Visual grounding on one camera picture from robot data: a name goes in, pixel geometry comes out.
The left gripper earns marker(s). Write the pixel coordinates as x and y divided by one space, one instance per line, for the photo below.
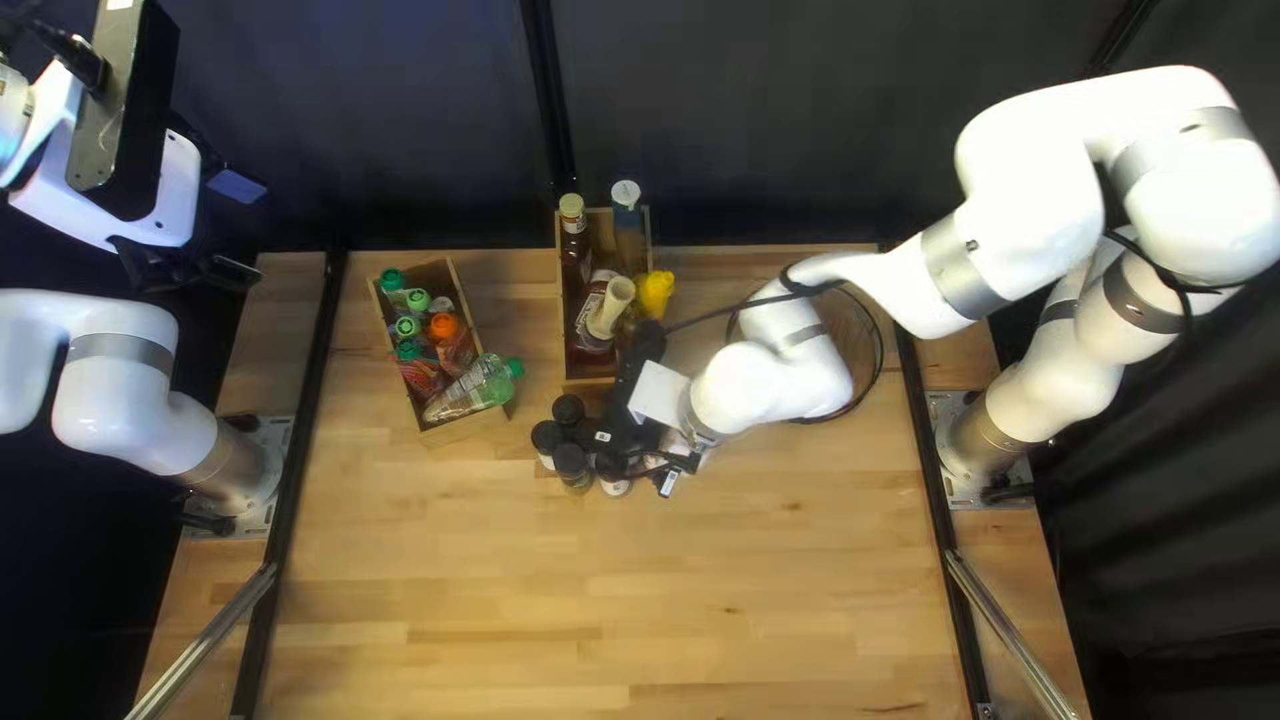
50 190

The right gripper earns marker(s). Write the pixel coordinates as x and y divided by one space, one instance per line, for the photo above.
657 395

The cream squeeze bottle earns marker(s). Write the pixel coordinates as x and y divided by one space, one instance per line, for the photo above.
612 305

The red ketchup bottle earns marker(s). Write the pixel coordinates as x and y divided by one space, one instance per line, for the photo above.
582 325

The yellow mustard bottle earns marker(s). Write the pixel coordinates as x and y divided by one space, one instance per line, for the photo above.
655 292

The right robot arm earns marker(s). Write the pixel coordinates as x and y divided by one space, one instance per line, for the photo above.
1050 180

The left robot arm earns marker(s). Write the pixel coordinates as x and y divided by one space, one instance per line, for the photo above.
100 380

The clear green baby food pouch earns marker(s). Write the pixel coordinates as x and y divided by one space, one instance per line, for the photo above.
470 390

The dark green cap food pouch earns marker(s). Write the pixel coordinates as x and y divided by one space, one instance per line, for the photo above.
392 280
410 352

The light green cap food pouch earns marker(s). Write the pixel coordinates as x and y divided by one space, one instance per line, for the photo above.
418 300
407 327

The orange cap baby food pouch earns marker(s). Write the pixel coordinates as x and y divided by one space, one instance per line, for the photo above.
443 327

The wooden box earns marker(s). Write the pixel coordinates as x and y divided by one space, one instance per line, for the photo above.
447 437
585 377

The spice jar with black lid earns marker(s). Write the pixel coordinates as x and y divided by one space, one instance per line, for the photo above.
568 408
613 475
547 438
572 462

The dressing bottle blue cap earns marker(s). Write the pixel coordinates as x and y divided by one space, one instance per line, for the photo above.
627 235

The brown sauce bottle yellow cap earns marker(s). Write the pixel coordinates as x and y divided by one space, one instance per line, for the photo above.
573 250

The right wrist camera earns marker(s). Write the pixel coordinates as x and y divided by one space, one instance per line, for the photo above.
628 390

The black frame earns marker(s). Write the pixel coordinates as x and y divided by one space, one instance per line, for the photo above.
287 500

